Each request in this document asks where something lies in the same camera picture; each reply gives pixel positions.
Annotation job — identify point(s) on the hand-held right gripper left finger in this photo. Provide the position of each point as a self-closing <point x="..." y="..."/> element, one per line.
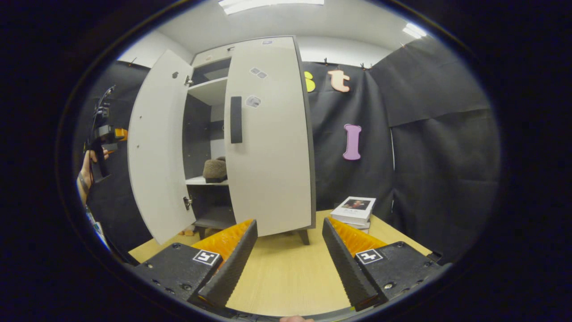
<point x="237" y="259"/>

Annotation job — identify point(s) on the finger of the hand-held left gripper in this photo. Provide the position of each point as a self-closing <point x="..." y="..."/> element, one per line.
<point x="120" y="134"/>

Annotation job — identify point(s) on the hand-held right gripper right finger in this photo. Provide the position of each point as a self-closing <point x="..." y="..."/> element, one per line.
<point x="342" y="261"/>

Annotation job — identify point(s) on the grey cabinet door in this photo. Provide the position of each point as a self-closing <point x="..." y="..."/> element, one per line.
<point x="272" y="156"/>
<point x="156" y="147"/>

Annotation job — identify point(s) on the brown fuzzy shoe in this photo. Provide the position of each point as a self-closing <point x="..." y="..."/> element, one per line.
<point x="214" y="170"/>

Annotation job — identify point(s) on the grey shoe cabinet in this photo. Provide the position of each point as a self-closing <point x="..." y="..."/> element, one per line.
<point x="210" y="91"/>

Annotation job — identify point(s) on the white book with photo cover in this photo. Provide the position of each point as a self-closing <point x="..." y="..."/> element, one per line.
<point x="353" y="210"/>

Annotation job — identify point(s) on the black backdrop cloth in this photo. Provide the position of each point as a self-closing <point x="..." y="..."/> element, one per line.
<point x="118" y="205"/>
<point x="438" y="156"/>

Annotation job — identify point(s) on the white and blue sheet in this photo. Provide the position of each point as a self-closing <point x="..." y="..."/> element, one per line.
<point x="98" y="230"/>

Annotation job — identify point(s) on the large rectangular ceiling light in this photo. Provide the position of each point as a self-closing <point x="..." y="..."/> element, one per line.
<point x="268" y="5"/>

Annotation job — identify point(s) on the small rectangular ceiling light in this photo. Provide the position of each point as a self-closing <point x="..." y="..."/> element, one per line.
<point x="414" y="30"/>

